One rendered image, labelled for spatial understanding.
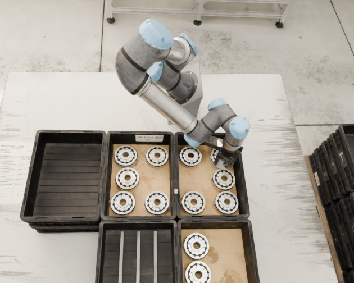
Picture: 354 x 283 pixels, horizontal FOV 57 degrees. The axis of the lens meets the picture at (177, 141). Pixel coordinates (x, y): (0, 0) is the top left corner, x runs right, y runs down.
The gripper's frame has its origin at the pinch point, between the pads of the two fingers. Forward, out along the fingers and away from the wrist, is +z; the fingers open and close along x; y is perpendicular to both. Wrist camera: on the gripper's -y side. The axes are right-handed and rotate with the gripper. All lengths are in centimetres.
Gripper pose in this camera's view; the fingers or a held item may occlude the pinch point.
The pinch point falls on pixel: (217, 161)
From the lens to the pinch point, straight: 152.0
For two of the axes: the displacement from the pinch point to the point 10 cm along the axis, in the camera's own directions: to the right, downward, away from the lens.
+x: 5.7, -6.9, 4.4
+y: 8.1, 5.4, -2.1
